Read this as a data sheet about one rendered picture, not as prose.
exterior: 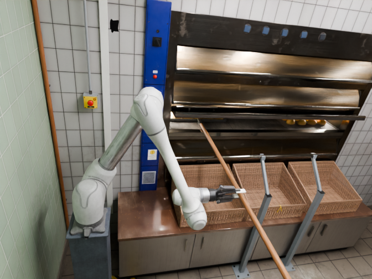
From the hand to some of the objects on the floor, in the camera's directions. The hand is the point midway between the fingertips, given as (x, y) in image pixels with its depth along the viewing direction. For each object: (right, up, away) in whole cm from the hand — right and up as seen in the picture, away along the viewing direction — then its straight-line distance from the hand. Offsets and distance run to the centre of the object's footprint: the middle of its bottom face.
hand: (239, 193), depth 157 cm
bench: (+22, -77, +114) cm, 139 cm away
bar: (+9, -88, +92) cm, 127 cm away
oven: (-2, -15, +217) cm, 218 cm away
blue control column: (-96, -16, +192) cm, 216 cm away
